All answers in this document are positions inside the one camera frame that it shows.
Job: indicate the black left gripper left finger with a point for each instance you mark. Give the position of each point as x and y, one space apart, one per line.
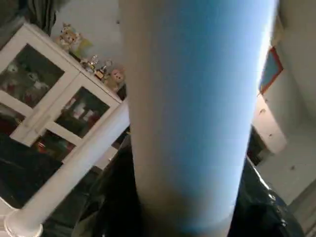
111 202

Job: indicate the white plastic table leg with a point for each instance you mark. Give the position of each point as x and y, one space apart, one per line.
197 108
84 158

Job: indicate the red-framed wall picture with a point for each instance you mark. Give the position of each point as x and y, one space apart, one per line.
270 69

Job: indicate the black work mat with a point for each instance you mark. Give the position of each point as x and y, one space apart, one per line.
24 168

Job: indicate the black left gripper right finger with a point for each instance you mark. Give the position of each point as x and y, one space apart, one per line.
264 207

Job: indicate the white glass-door cabinet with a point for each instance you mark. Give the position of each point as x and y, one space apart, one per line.
54 94

